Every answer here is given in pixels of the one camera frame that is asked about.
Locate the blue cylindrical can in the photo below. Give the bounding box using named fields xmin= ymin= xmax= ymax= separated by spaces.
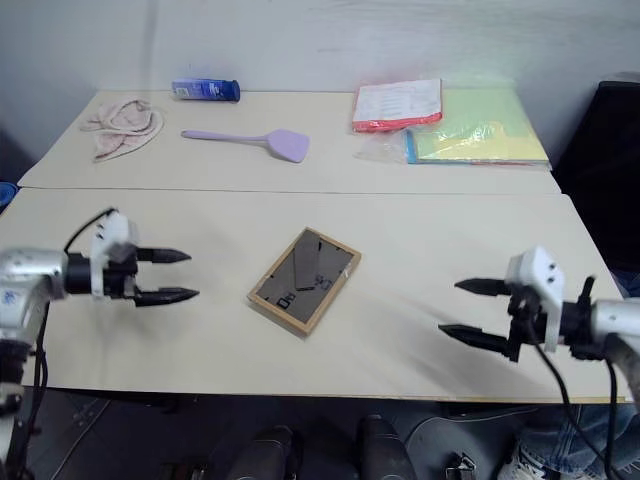
xmin=170 ymin=78 xmax=243 ymax=105

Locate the pink crumpled cloth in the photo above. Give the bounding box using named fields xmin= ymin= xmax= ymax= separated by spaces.
xmin=80 ymin=97 xmax=167 ymax=164

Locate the clear plastic bag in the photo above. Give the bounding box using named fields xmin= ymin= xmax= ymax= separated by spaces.
xmin=355 ymin=130 xmax=412 ymax=164

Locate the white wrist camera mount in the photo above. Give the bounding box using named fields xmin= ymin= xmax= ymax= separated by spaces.
xmin=89 ymin=212 xmax=141 ymax=301
xmin=504 ymin=245 xmax=567 ymax=354

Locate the green yellow coloured paper stack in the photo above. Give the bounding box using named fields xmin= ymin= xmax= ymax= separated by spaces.
xmin=403 ymin=88 xmax=552 ymax=170

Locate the person leg in blue jeans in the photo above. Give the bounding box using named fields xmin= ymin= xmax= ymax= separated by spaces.
xmin=513 ymin=403 xmax=640 ymax=474

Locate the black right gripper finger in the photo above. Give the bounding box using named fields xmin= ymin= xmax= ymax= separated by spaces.
xmin=437 ymin=323 xmax=512 ymax=355
xmin=453 ymin=277 xmax=513 ymax=297

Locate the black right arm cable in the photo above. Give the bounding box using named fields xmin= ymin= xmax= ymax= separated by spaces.
xmin=529 ymin=339 xmax=621 ymax=480

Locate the purple silicone spatula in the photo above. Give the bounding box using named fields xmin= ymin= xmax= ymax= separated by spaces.
xmin=180 ymin=127 xmax=312 ymax=165

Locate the dark rounded shape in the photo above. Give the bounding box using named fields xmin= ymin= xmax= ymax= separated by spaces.
xmin=207 ymin=424 xmax=304 ymax=480
xmin=355 ymin=413 xmax=418 ymax=480

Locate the red paper pack in plastic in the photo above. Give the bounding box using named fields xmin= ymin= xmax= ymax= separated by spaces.
xmin=350 ymin=77 xmax=446 ymax=135

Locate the wooden picture frame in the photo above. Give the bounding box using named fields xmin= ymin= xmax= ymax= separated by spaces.
xmin=246 ymin=226 xmax=363 ymax=340

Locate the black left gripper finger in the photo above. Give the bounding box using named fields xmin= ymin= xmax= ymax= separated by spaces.
xmin=136 ymin=246 xmax=193 ymax=266
xmin=133 ymin=287 xmax=202 ymax=308

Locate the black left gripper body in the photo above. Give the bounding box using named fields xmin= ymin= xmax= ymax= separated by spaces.
xmin=102 ymin=243 xmax=141 ymax=302

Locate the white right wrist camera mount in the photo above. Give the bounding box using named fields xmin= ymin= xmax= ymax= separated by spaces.
xmin=504 ymin=245 xmax=567 ymax=354

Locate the white sneaker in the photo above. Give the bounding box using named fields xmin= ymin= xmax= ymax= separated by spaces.
xmin=498 ymin=443 xmax=569 ymax=480

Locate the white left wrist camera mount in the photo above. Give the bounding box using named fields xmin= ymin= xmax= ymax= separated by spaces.
xmin=89 ymin=212 xmax=141 ymax=301

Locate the blue object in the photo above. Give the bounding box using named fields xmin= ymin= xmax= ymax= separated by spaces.
xmin=0 ymin=181 xmax=19 ymax=214

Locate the grey round base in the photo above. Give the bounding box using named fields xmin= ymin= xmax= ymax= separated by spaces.
xmin=404 ymin=413 xmax=507 ymax=480

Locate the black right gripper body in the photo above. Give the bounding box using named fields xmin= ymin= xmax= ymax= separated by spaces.
xmin=506 ymin=280 xmax=548 ymax=363

